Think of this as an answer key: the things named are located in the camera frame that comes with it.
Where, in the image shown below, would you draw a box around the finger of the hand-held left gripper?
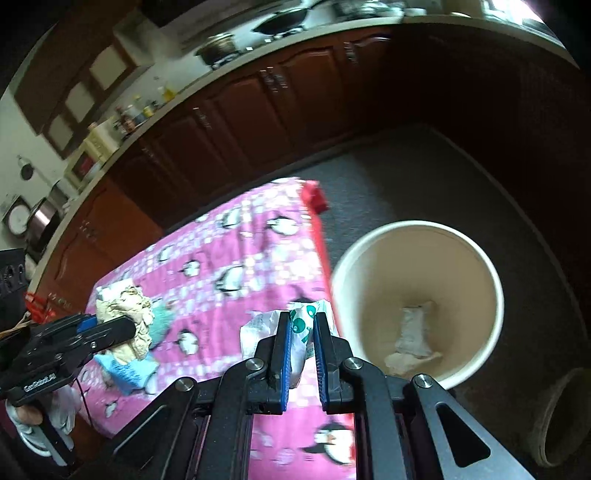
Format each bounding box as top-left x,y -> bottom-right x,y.
34,314 -> 100,344
55,318 -> 138,365

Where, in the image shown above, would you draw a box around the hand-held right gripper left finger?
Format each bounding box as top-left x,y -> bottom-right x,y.
105,311 -> 293,480

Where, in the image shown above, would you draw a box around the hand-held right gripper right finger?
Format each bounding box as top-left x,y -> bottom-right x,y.
314,313 -> 532,480

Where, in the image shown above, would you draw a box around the white green-print plastic wrapper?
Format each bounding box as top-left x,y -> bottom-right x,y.
240,299 -> 333,386

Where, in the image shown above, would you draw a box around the beige paper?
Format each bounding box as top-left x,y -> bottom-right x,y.
95,285 -> 155,363

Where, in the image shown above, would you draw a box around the person's left hand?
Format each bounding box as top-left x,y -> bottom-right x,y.
6,385 -> 78,455

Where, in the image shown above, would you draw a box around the light blue crumpled wrapper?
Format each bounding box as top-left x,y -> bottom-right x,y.
95,353 -> 160,395

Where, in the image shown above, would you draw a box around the red plastic bag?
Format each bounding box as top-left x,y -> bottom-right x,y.
25,293 -> 58,321

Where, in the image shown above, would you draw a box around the teal crumpled wrapper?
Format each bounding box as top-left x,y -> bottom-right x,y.
150,300 -> 178,344

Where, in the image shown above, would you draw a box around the black box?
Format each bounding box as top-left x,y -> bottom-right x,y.
0,249 -> 28,324

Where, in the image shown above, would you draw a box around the white crumpled paper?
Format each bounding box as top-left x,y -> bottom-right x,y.
385,301 -> 443,374

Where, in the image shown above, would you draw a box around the steel pot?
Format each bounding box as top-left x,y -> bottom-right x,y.
25,198 -> 61,250

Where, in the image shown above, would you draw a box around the round white plate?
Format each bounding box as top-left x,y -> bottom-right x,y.
2,196 -> 33,236

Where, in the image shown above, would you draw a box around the pink penguin blanket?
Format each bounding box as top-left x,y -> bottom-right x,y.
76,178 -> 358,480

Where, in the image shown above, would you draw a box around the red and white box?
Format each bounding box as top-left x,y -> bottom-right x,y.
69,150 -> 100,183

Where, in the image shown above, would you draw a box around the pale yellow container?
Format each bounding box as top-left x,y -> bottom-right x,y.
85,124 -> 123,160

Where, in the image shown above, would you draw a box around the brown round container rim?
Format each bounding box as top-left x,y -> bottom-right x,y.
531,367 -> 591,467

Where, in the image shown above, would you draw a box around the dark wooden kitchen cabinets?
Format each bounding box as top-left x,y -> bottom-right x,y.
34,25 -> 591,315

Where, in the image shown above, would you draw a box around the pale kitchen countertop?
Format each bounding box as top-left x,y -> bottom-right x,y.
25,0 -> 578,296

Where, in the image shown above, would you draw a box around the metal cooking pot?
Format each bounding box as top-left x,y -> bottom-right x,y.
196,32 -> 238,65

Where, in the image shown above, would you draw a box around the black wok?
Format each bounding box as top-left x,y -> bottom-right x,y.
252,7 -> 310,35

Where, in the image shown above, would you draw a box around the bright window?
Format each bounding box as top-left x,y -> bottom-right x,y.
480,0 -> 568,47

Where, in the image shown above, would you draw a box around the black cable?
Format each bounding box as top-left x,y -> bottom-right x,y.
76,369 -> 95,423

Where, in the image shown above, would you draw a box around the red table frame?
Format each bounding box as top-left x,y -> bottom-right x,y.
301,181 -> 345,337

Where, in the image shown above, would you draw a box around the wooden wall cabinets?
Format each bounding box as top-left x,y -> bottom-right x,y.
14,28 -> 153,160

